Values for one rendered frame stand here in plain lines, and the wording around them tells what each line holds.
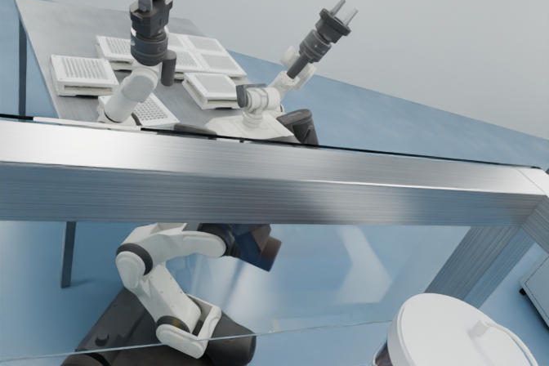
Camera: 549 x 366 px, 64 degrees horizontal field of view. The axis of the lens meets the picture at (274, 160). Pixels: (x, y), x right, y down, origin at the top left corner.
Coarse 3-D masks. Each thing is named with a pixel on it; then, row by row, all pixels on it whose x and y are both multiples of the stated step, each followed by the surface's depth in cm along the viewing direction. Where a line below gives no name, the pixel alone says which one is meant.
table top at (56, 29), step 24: (24, 0) 256; (24, 24) 231; (48, 24) 239; (72, 24) 249; (96, 24) 260; (120, 24) 271; (168, 24) 298; (192, 24) 313; (48, 48) 216; (72, 48) 224; (48, 72) 198; (120, 72) 219; (48, 96) 187; (72, 96) 187; (96, 96) 193; (168, 96) 214; (72, 120) 173; (96, 120) 178; (192, 120) 202
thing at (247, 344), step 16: (256, 336) 180; (96, 352) 165; (112, 352) 168; (128, 352) 173; (144, 352) 175; (160, 352) 177; (176, 352) 179; (208, 352) 172; (224, 352) 170; (240, 352) 170
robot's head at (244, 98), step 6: (246, 84) 122; (252, 84) 124; (258, 84) 125; (264, 84) 127; (240, 90) 123; (246, 90) 123; (240, 96) 123; (246, 96) 122; (240, 102) 124; (246, 102) 123; (252, 102) 122; (240, 108) 125; (246, 108) 124
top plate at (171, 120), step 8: (104, 96) 181; (152, 96) 194; (104, 104) 177; (160, 104) 190; (168, 112) 187; (144, 120) 176; (152, 120) 178; (160, 120) 180; (168, 120) 181; (176, 120) 183
